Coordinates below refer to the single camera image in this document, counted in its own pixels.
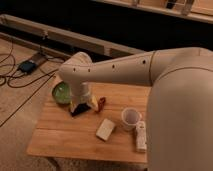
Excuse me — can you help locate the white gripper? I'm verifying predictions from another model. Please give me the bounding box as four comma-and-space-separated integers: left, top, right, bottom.
70, 83, 94, 112

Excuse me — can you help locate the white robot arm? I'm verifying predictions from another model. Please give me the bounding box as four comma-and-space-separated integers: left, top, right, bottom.
59, 47, 213, 171

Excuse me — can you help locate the white ceramic cup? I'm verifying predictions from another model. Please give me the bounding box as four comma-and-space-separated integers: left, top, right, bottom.
121, 107, 141, 131

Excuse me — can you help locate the black rectangular block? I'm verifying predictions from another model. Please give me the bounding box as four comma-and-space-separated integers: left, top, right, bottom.
71, 103, 90, 117

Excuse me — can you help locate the green bowl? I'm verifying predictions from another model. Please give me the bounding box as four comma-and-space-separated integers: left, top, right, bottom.
52, 81, 71, 105

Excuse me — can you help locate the yellow small object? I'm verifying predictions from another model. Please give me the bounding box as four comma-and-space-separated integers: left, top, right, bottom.
91, 95, 99, 111

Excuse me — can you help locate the red small object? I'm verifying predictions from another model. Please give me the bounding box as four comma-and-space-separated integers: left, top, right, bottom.
97, 97, 106, 113

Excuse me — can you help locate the black power adapter box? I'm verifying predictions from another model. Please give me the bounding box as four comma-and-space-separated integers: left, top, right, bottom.
18, 61, 36, 74

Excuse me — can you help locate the white remote control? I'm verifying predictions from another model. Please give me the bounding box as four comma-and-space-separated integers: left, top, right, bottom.
135, 121, 147, 152

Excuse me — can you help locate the black floor cable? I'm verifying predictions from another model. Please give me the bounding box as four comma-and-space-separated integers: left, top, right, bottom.
0, 39, 66, 128

